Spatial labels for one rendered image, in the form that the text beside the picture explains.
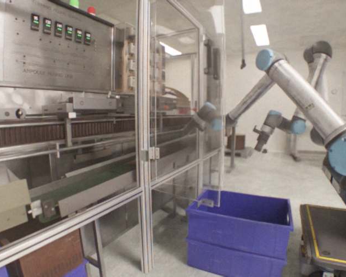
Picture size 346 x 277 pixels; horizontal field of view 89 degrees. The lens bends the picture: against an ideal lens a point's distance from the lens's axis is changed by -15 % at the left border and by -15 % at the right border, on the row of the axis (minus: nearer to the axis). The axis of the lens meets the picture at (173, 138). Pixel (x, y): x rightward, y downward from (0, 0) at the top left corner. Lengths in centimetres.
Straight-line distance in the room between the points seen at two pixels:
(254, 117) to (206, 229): 486
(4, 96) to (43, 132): 32
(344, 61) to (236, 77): 276
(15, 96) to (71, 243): 77
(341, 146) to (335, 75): 523
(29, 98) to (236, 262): 149
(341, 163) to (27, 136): 124
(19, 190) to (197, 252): 105
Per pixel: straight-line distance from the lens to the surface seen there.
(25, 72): 135
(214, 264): 142
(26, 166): 136
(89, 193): 98
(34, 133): 98
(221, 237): 129
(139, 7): 122
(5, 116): 100
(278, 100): 587
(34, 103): 127
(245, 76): 603
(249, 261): 134
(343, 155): 92
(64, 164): 117
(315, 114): 99
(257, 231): 123
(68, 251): 101
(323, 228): 150
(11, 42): 135
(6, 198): 81
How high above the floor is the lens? 99
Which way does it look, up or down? 7 degrees down
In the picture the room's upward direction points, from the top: straight up
